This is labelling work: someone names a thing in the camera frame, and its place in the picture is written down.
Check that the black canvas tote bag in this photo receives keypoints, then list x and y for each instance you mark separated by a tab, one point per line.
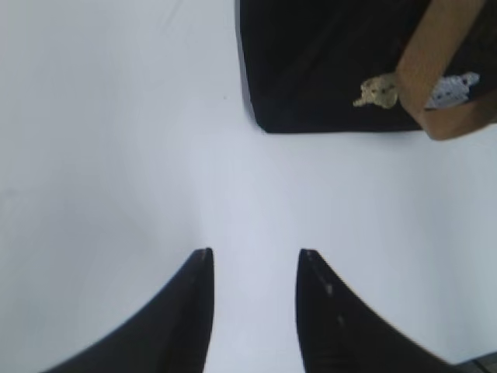
369	66

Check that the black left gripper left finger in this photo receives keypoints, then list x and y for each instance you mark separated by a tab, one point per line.
171	333

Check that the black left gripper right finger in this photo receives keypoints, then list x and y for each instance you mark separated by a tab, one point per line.
338	332

